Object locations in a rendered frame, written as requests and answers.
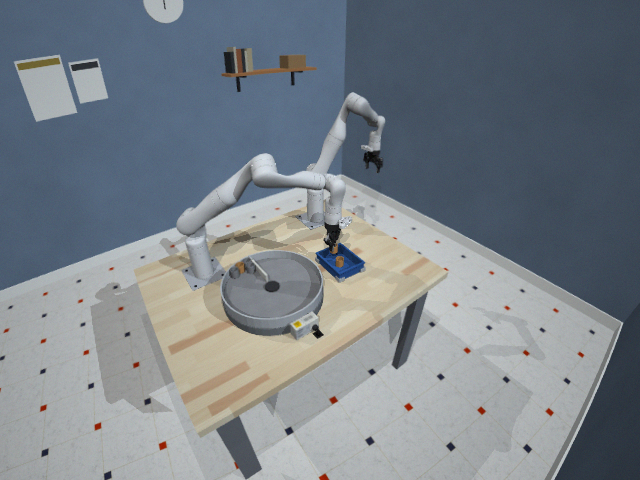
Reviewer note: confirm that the blue open-top crate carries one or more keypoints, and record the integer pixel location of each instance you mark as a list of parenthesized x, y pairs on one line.
[(352, 263)]

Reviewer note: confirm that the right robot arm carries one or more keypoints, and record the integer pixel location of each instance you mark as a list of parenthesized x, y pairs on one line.
[(264, 174)]

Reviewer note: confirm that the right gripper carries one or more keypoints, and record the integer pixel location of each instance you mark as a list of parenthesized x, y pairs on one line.
[(332, 235)]

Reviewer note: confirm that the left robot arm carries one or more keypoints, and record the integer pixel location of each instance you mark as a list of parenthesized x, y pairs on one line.
[(358, 105)]

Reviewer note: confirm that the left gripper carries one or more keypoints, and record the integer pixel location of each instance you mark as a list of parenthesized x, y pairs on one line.
[(373, 157)]

